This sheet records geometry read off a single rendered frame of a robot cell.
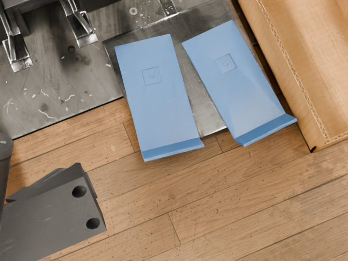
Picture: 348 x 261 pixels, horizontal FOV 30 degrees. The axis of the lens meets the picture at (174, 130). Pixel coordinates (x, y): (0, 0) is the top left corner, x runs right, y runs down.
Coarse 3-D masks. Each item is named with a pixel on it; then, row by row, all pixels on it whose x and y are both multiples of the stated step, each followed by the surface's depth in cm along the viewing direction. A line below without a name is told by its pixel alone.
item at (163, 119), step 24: (120, 48) 79; (144, 48) 79; (168, 48) 79; (168, 72) 78; (144, 96) 78; (168, 96) 78; (144, 120) 77; (168, 120) 77; (192, 120) 77; (144, 144) 76; (168, 144) 76; (192, 144) 74
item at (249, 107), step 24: (192, 48) 79; (216, 48) 79; (240, 48) 79; (216, 72) 78; (240, 72) 79; (216, 96) 78; (240, 96) 78; (264, 96) 78; (240, 120) 77; (264, 120) 77; (288, 120) 75
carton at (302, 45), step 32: (256, 0) 76; (288, 0) 83; (320, 0) 83; (256, 32) 81; (288, 32) 82; (320, 32) 82; (288, 64) 74; (320, 64) 81; (288, 96) 78; (320, 96) 80; (320, 128) 72
